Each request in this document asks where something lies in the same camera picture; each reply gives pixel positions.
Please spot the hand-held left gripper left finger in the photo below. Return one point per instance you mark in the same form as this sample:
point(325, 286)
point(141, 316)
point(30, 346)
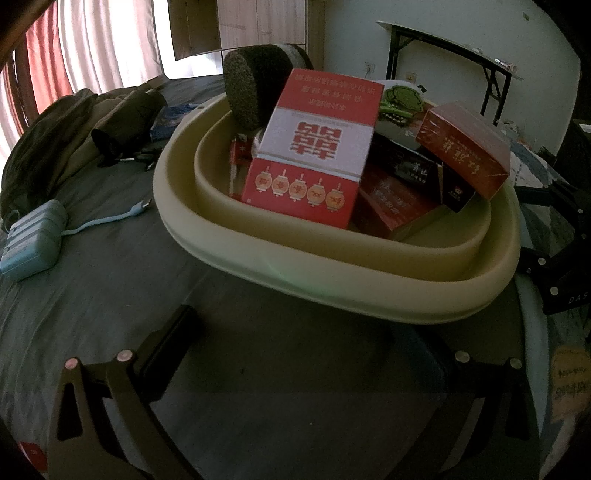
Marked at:
point(171, 337)

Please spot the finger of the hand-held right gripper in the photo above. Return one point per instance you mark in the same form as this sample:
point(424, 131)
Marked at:
point(558, 281)
point(554, 196)

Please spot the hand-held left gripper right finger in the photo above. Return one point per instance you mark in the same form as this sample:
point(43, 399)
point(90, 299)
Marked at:
point(461, 369)

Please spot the bright red box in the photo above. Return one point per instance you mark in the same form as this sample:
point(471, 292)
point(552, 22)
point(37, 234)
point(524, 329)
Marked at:
point(461, 147)

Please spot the cream oval plastic basin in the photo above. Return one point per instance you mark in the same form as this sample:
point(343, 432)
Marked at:
point(323, 286)

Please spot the dark red glossy box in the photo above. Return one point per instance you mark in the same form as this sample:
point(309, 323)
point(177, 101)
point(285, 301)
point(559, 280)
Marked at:
point(392, 207)

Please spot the small red packet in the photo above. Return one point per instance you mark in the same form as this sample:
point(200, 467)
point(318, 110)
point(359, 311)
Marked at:
point(238, 157)

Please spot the red white lantern print box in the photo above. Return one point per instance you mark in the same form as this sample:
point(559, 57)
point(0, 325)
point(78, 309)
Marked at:
point(314, 138)

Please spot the black cylindrical container white bands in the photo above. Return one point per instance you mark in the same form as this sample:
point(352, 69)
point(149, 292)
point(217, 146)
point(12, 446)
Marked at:
point(244, 87)

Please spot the blue white patchwork quilt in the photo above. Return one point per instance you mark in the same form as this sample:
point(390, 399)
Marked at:
point(554, 415)

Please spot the light blue power bank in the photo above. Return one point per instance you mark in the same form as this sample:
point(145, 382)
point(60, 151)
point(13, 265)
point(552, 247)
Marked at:
point(32, 240)

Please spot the black folding table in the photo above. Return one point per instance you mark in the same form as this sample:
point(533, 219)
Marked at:
point(443, 39)

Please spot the black pouch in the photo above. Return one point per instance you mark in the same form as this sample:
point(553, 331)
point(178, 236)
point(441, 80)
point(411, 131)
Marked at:
point(124, 124)

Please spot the blue printed packet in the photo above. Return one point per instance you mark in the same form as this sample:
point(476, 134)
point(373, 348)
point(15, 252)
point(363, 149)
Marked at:
point(171, 117)

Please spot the dark olive backpack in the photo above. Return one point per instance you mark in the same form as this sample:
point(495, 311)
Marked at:
point(55, 134)

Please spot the narrow wooden cabinet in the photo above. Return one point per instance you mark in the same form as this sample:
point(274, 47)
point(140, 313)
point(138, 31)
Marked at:
point(316, 32)

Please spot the pale pink curtain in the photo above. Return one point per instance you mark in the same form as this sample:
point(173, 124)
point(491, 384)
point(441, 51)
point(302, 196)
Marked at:
point(101, 41)

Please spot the red curtain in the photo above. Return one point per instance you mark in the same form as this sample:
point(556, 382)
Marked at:
point(44, 50)

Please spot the wooden wardrobe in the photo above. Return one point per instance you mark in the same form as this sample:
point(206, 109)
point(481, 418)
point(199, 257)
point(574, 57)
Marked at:
point(258, 18)

